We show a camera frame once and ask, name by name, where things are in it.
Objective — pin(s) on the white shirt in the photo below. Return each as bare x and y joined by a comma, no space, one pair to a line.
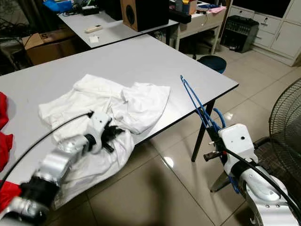
108,94

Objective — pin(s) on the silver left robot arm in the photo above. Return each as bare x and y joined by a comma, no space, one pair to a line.
63,165

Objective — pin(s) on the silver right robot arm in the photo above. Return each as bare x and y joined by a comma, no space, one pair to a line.
263,195

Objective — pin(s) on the red garment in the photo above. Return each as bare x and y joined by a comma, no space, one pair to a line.
9,195
4,141

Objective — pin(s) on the white bucket with blue lid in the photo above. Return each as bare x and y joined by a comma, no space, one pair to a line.
211,62

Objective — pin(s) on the black floor fan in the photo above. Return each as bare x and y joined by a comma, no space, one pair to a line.
287,113

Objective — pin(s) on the white table with black legs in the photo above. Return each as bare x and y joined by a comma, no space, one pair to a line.
146,61

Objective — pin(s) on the small white box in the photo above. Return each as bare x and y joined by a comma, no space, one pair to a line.
94,40

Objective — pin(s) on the small white table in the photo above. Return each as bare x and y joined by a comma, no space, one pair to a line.
113,35

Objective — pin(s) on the black machine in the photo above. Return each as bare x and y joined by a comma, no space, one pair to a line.
240,34

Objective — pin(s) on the white remote control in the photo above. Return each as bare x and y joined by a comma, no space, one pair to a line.
93,28

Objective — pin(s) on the cardboard box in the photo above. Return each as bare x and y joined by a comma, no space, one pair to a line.
47,47

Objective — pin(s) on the cream desk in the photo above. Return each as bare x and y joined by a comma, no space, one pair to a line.
202,21

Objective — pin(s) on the white drawer cabinet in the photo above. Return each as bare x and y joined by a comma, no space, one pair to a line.
282,40

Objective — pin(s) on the wooden speaker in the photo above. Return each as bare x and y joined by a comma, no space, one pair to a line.
150,14

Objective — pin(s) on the black soundbar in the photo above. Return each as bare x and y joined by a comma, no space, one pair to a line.
179,16

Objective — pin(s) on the black power adapter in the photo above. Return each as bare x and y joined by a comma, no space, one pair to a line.
90,10

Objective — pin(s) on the pink paper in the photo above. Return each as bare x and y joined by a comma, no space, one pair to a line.
217,9

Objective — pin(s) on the blue plastic item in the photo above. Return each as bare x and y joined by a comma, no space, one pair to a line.
57,5

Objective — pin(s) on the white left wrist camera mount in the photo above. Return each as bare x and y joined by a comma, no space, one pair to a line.
102,122

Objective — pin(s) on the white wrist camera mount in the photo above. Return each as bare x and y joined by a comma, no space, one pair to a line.
237,141
102,122

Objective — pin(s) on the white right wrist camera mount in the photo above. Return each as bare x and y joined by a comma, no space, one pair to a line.
237,141

